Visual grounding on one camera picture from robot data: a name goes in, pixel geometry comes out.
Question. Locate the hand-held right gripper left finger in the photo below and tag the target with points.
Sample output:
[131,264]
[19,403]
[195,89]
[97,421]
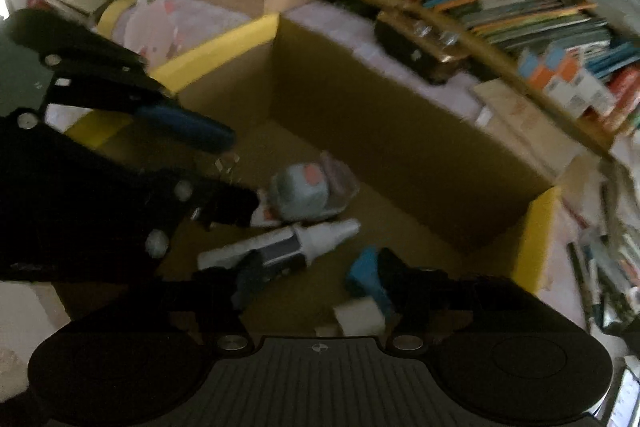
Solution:
[247,279]

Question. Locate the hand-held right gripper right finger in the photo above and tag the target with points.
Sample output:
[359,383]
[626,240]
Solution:
[390,277]

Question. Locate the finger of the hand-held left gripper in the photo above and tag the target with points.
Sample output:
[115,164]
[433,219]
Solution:
[220,202]
[190,127]

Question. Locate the blue object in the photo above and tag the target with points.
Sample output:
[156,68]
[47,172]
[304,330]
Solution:
[362,274]

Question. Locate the white foam block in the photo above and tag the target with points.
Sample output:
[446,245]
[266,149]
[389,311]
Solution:
[360,317]

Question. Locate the white spray bottle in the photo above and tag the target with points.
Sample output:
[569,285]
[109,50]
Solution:
[310,242]

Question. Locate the grey toy with pink spots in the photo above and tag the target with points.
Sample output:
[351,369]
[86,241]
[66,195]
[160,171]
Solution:
[300,187]

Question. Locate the yellow-edged cardboard box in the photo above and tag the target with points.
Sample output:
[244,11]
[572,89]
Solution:
[380,132]

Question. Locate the pink plush toy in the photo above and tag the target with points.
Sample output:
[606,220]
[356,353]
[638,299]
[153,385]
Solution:
[160,27]

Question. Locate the flat cardboard sheets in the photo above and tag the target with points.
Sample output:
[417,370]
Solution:
[530,127]

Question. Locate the stack of papers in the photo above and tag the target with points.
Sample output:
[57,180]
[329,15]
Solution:
[610,267]

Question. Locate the brown metal device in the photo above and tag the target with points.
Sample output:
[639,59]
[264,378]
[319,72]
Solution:
[415,47]

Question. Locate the orange and white boxes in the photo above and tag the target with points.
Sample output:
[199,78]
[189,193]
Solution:
[565,79]

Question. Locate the red box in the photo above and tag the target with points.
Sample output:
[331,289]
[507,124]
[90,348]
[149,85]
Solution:
[625,97]

